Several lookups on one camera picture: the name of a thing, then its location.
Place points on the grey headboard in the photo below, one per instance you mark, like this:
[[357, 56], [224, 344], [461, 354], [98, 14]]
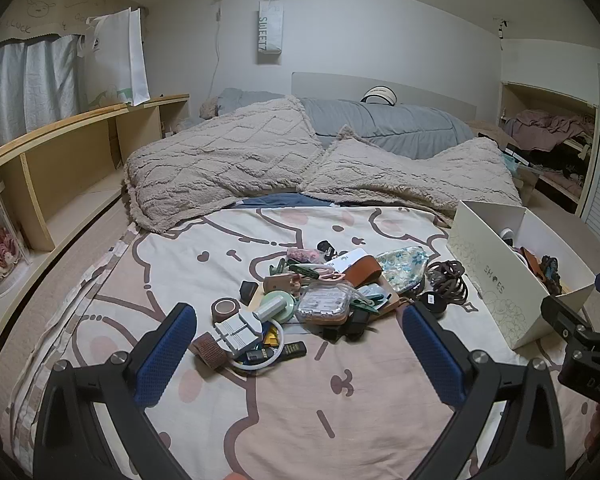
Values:
[[330, 85]]

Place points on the clear plastic case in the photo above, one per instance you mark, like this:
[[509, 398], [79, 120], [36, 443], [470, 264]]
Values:
[[322, 302]]

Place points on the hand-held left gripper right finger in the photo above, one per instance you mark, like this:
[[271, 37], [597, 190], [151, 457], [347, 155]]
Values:
[[432, 355]]

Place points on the beige plush toy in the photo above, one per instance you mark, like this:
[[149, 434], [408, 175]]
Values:
[[209, 107]]

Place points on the dark green long hair clip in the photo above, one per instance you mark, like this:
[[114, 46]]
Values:
[[305, 271]]

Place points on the small black packet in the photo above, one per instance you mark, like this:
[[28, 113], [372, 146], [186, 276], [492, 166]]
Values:
[[326, 248]]

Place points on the pale grey cylinder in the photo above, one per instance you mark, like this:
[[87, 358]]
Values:
[[270, 306]]

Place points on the small white item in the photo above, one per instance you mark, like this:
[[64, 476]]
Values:
[[506, 234]]

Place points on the pink clothes pile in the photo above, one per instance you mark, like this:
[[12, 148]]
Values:
[[545, 127]]

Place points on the pink fluffy scrunchie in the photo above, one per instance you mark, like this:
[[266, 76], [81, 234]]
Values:
[[300, 252]]

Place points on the dark clothes pile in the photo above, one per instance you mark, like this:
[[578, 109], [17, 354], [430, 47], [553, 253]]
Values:
[[560, 165]]

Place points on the grey curtain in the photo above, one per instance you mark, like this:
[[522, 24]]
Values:
[[30, 85]]

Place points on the pink hair clip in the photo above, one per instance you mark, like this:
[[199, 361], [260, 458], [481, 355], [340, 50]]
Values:
[[330, 275]]

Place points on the wooden shelf unit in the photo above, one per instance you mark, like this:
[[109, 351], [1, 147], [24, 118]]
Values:
[[65, 170]]

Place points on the mint green round case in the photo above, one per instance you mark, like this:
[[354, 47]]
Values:
[[287, 310]]

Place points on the brown leather item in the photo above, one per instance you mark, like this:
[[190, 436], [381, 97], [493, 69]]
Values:
[[530, 260]]

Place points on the white hanging paper bag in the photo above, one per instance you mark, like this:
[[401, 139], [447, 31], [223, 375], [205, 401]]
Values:
[[271, 30]]

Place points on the dark brown claw hair clip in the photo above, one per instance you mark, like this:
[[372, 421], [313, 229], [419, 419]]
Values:
[[447, 282]]

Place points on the black wall hook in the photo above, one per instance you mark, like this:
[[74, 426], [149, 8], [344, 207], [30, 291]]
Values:
[[501, 27]]

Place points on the grey duvet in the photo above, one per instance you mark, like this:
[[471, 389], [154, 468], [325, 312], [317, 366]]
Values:
[[380, 120]]

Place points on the small black box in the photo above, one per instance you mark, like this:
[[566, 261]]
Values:
[[248, 291]]

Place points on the white cardboard box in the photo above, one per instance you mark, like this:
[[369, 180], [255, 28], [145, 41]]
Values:
[[485, 270]]

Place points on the cartoon printed bed sheet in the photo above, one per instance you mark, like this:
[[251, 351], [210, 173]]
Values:
[[300, 410]]

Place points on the clear display case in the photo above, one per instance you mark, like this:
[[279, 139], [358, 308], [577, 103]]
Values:
[[10, 200]]

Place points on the blue floral pouch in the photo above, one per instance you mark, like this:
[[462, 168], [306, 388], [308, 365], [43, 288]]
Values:
[[402, 267]]

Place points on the pink tan case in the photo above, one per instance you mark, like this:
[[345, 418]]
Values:
[[280, 285]]

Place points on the black cylindrical AUTO tube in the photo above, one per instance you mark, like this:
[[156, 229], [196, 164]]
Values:
[[294, 349]]

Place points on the white tote bag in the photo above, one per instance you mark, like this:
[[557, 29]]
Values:
[[115, 50]]

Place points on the black round tin white label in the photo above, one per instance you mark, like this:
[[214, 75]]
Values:
[[432, 302]]

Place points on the white cap black band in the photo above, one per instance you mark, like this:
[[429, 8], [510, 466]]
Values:
[[378, 94]]

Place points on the brown bandage roll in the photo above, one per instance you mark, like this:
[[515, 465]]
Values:
[[225, 309], [210, 351]]

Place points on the black cube adapter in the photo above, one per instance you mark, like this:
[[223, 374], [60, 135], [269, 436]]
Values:
[[332, 334]]

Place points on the teal hair clip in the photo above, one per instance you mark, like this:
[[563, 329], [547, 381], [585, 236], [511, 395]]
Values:
[[367, 300]]

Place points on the white card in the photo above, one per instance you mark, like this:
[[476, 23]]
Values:
[[345, 260]]

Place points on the cardboard with drawings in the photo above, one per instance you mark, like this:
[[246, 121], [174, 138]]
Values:
[[40, 10]]

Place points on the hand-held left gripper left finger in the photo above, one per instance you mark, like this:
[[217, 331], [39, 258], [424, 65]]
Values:
[[165, 355]]

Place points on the beige tufted pillow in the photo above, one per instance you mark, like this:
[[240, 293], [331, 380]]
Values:
[[405, 175], [215, 160]]

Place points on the white power adapter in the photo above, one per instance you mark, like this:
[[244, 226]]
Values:
[[237, 332]]

